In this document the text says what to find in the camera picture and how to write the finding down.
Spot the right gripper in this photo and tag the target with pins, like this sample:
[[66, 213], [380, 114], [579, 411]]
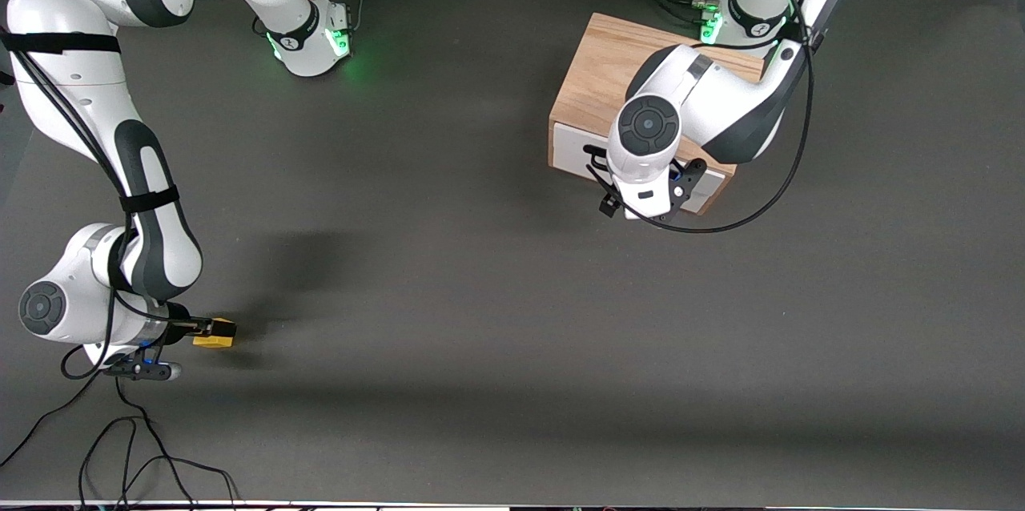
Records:
[[178, 325]]

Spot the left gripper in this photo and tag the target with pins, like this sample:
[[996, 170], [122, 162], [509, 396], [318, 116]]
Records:
[[610, 204]]

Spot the yellow cube block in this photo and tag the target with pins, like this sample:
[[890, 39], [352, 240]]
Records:
[[220, 339]]

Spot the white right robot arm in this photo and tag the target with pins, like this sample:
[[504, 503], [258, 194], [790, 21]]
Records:
[[152, 239]]

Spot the wooden drawer cabinet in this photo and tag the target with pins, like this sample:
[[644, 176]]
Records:
[[592, 78]]

